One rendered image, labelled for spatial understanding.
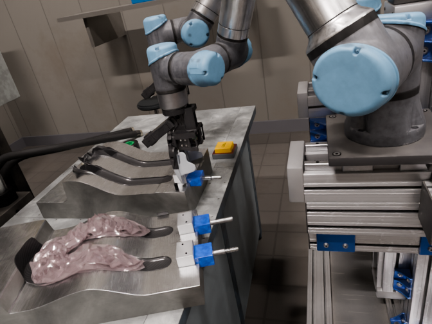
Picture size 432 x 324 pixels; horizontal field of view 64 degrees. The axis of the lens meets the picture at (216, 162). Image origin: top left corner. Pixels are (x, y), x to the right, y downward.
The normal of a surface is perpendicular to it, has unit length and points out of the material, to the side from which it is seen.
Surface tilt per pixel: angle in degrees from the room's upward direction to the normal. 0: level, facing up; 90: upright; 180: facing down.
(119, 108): 90
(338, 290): 0
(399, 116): 72
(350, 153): 0
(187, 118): 90
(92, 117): 90
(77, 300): 90
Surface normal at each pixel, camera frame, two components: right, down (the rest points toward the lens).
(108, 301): 0.07, 0.45
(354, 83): -0.53, 0.57
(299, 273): -0.17, -0.87
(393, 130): -0.18, 0.20
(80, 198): -0.22, 0.49
